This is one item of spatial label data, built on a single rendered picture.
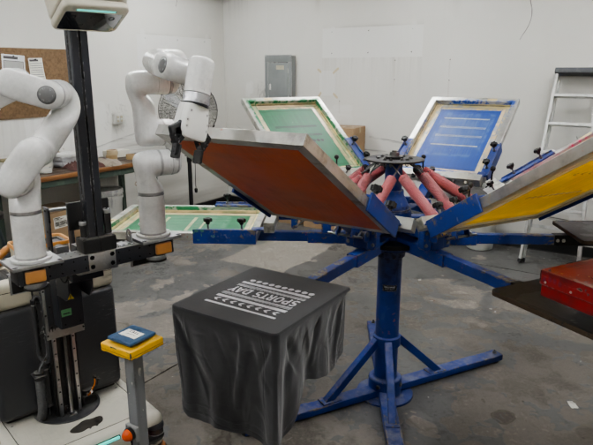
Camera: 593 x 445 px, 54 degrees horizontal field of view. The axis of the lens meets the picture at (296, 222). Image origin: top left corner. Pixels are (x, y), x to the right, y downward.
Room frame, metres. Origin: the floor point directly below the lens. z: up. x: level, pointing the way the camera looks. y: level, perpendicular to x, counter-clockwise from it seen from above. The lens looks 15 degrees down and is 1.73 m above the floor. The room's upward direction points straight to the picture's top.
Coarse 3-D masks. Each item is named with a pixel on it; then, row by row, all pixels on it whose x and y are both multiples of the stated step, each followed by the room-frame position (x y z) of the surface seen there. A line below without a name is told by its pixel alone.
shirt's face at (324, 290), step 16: (256, 272) 2.20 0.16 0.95; (272, 272) 2.20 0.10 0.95; (208, 288) 2.02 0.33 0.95; (224, 288) 2.02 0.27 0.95; (304, 288) 2.02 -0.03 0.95; (320, 288) 2.02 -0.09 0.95; (336, 288) 2.02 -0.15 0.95; (176, 304) 1.87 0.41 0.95; (192, 304) 1.87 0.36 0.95; (208, 304) 1.87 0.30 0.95; (304, 304) 1.87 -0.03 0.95; (320, 304) 1.87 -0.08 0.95; (240, 320) 1.74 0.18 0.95; (256, 320) 1.74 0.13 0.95; (272, 320) 1.74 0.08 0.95; (288, 320) 1.74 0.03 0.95
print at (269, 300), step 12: (240, 288) 2.02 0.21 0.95; (252, 288) 2.02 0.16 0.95; (264, 288) 2.02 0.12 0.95; (276, 288) 2.02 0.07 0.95; (288, 288) 2.02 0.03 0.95; (204, 300) 1.90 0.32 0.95; (216, 300) 1.90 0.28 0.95; (228, 300) 1.90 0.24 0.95; (240, 300) 1.90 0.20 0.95; (252, 300) 1.90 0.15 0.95; (264, 300) 1.90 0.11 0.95; (276, 300) 1.90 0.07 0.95; (288, 300) 1.90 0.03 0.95; (300, 300) 1.90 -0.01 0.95; (252, 312) 1.80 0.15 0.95; (264, 312) 1.80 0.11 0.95; (276, 312) 1.80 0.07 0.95
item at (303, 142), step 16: (160, 128) 1.94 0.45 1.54; (208, 128) 1.83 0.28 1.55; (224, 128) 1.80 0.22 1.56; (240, 144) 1.77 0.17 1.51; (256, 144) 1.73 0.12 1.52; (272, 144) 1.69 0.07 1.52; (288, 144) 1.65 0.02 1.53; (304, 144) 1.63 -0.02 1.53; (320, 160) 1.70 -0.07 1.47; (336, 176) 1.79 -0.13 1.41; (240, 192) 2.31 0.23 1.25; (352, 192) 1.88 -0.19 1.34; (336, 224) 2.31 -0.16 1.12
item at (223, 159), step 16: (192, 144) 1.92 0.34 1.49; (208, 144) 1.87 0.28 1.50; (224, 144) 1.82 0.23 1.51; (208, 160) 2.03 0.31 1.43; (224, 160) 1.97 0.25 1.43; (240, 160) 1.92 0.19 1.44; (224, 176) 2.15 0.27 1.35; (240, 176) 2.09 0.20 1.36; (256, 176) 2.03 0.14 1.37; (256, 192) 2.23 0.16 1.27; (272, 192) 2.16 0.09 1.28; (288, 192) 2.10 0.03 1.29; (272, 208) 2.39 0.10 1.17; (288, 208) 2.31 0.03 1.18; (304, 208) 2.23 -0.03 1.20
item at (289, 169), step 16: (256, 160) 1.87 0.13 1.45; (272, 160) 1.82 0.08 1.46; (288, 160) 1.77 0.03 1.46; (304, 160) 1.73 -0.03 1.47; (272, 176) 1.97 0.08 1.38; (288, 176) 1.92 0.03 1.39; (304, 176) 1.86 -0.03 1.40; (320, 176) 1.81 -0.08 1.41; (304, 192) 2.03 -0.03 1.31; (320, 192) 1.97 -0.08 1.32; (336, 192) 1.92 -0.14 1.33; (320, 208) 2.16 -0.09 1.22; (336, 208) 2.09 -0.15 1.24; (352, 208) 2.03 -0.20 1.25; (352, 224) 2.23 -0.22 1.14; (368, 224) 2.16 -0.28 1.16
